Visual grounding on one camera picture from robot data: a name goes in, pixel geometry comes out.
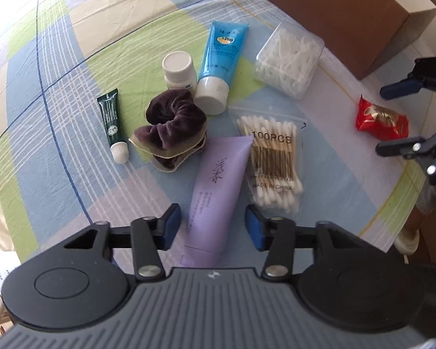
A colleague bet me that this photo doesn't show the blue tube white cap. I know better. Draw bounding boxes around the blue tube white cap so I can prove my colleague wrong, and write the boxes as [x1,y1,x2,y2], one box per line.
[194,21,249,116]

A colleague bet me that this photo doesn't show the checkered bed sheet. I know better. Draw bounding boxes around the checkered bed sheet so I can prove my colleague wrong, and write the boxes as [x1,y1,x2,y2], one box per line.
[0,0,428,260]

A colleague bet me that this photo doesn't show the white pill bottle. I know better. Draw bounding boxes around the white pill bottle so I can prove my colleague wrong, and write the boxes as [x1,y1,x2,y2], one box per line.
[161,51,198,94]

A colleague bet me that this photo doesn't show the clear box of floss picks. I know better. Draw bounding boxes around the clear box of floss picks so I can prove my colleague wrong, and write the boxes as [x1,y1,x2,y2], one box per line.
[253,22,324,99]

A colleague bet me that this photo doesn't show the dark purple velvet scrunchie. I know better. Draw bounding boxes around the dark purple velvet scrunchie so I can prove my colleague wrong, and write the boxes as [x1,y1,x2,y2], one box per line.
[129,89,207,172]

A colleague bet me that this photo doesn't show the dark green small tube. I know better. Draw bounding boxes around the dark green small tube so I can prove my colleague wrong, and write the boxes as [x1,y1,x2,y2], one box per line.
[97,89,129,164]

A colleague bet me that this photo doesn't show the cotton swab bag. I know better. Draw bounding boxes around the cotton swab bag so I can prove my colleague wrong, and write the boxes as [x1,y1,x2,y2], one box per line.
[228,105,307,217]

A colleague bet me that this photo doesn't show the red snack packet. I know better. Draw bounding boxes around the red snack packet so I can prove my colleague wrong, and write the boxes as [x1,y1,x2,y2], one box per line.
[355,95,409,141]

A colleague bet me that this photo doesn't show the purple cosmetic tube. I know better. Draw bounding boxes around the purple cosmetic tube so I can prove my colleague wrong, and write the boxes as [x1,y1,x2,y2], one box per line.
[180,136,253,268]

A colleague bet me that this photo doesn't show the brown cardboard storage box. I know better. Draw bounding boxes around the brown cardboard storage box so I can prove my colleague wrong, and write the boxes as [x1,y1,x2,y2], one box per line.
[269,0,436,80]

